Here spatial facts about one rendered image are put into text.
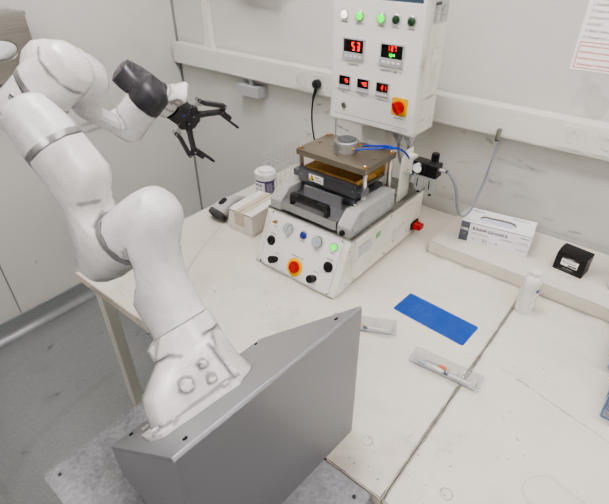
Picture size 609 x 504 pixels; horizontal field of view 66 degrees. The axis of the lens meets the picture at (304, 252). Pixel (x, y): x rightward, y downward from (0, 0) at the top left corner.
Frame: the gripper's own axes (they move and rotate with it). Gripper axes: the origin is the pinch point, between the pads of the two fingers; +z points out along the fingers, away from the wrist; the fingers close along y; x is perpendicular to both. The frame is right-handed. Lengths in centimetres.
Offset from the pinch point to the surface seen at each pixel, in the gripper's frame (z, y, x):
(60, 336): 28, 131, -67
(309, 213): 20.2, 0.9, 32.6
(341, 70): 15.2, -42.1, 9.1
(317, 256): 26.9, 10.1, 40.3
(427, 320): 46, 4, 73
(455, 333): 48, 2, 81
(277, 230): 22.3, 12.3, 23.1
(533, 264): 74, -30, 75
